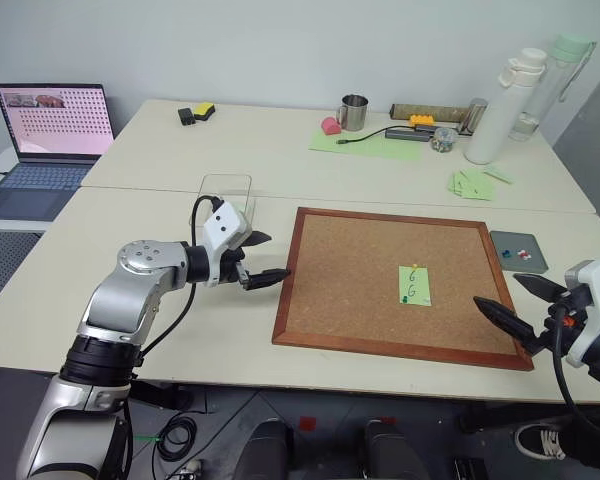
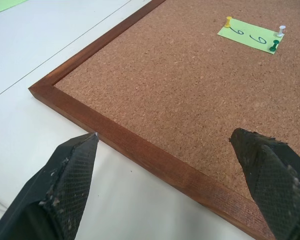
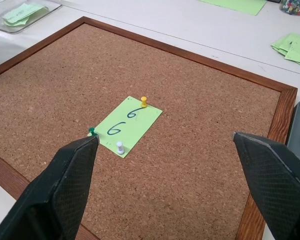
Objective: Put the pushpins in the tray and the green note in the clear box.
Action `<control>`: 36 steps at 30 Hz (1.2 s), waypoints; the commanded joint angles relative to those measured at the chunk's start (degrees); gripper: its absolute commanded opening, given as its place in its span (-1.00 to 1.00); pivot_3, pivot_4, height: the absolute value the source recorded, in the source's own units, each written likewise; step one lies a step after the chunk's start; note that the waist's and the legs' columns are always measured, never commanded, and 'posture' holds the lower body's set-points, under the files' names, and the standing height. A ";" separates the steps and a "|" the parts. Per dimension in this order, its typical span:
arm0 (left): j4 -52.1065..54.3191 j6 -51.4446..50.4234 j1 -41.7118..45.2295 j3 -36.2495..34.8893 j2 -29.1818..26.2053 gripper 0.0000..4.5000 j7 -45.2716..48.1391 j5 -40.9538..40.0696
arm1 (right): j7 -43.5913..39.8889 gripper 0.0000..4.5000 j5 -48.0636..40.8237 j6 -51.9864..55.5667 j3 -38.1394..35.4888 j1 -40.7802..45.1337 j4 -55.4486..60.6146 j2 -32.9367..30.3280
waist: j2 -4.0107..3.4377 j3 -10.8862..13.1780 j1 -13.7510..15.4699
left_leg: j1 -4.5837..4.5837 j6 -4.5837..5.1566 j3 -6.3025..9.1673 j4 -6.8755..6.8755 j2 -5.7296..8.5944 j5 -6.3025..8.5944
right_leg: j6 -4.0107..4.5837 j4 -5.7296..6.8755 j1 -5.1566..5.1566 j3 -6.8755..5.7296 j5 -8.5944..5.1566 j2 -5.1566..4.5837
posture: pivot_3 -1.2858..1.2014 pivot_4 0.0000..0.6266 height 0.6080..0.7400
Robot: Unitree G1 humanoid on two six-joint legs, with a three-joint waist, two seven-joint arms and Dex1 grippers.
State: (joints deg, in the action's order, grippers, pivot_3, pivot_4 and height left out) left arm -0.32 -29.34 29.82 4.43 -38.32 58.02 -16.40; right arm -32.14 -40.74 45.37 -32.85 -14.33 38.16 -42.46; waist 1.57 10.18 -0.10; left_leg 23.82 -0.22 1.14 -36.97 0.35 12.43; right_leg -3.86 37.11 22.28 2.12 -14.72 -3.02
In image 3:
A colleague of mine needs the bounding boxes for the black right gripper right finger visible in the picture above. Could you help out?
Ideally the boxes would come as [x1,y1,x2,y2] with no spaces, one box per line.
[232,131,300,240]

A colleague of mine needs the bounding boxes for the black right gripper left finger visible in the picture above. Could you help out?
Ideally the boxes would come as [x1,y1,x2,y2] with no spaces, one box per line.
[0,134,101,240]

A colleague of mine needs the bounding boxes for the green card with sixes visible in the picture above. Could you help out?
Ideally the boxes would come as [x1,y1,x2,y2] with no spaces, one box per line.
[87,95,164,159]

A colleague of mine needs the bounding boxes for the wood framed cork board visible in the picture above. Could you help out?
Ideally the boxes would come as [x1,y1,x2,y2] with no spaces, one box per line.
[0,16,299,240]

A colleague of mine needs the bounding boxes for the clear jar of push pins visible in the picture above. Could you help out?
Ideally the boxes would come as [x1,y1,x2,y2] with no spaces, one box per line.
[278,0,300,17]

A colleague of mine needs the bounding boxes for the grey plastic tray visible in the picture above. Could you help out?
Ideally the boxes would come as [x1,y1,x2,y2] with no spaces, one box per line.
[285,101,300,170]

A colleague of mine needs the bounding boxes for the stack of green notes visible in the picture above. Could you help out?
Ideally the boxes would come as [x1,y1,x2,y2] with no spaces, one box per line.
[270,32,300,69]

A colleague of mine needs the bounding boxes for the large green paper sheet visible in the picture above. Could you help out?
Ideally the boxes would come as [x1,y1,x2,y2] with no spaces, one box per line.
[197,0,268,16]

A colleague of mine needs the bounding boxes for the clear plastic tray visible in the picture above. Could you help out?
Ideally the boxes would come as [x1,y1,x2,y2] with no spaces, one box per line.
[0,0,63,35]

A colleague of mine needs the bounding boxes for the light green paper sheets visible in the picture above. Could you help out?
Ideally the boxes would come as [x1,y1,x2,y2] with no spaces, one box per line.
[1,2,45,27]

